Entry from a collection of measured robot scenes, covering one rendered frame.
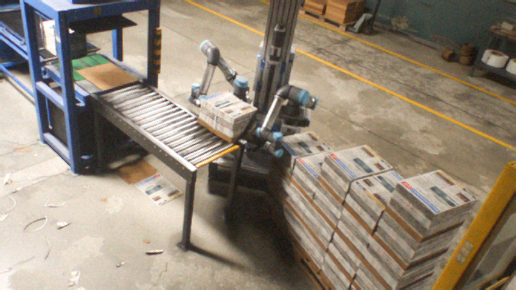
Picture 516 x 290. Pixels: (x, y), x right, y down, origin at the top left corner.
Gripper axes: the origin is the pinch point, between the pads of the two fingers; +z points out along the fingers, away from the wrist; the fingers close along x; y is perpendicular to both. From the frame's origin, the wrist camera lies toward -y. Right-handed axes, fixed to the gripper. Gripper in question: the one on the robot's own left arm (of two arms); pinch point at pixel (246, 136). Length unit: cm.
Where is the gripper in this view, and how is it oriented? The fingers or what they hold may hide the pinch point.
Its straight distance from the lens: 348.4
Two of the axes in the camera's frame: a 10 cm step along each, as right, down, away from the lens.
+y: 2.0, -8.5, -4.9
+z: -7.4, -4.6, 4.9
